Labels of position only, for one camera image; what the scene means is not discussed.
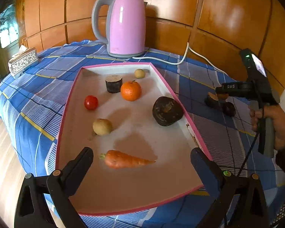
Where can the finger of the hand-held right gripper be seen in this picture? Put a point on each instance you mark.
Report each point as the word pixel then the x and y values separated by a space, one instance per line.
pixel 237 89

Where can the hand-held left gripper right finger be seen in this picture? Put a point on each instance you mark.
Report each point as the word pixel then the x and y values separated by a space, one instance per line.
pixel 199 163

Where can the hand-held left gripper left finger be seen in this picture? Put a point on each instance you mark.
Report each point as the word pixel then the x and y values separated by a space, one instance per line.
pixel 83 160

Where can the pink rimmed tray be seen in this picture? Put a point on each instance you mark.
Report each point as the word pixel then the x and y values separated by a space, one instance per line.
pixel 133 182

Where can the large dark brown tuber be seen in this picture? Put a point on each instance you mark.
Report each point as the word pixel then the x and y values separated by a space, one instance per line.
pixel 167 111

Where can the cut dark-skinned root piece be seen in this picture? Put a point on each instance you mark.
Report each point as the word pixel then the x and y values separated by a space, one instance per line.
pixel 114 84

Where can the orange mandarin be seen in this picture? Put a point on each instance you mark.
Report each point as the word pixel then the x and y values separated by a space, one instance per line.
pixel 131 90

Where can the small yellow potato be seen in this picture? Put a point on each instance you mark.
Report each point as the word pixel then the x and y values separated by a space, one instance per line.
pixel 139 73

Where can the person's right hand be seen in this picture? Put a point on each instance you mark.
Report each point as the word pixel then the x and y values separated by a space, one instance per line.
pixel 281 125

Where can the small dark brown tuber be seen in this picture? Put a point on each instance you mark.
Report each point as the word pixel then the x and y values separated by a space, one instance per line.
pixel 228 109

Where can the orange carrot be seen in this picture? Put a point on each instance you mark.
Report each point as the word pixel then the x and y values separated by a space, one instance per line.
pixel 123 160

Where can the red tomato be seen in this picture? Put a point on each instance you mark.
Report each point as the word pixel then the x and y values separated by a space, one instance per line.
pixel 91 102

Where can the blue plaid tablecloth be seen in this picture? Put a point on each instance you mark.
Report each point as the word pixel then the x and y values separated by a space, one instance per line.
pixel 38 104

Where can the silver ornate tissue box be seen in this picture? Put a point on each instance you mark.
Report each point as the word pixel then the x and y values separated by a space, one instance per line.
pixel 21 63

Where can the pink electric kettle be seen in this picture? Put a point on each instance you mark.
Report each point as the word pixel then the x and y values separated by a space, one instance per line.
pixel 127 23

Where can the window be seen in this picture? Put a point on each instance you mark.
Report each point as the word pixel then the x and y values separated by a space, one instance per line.
pixel 8 26

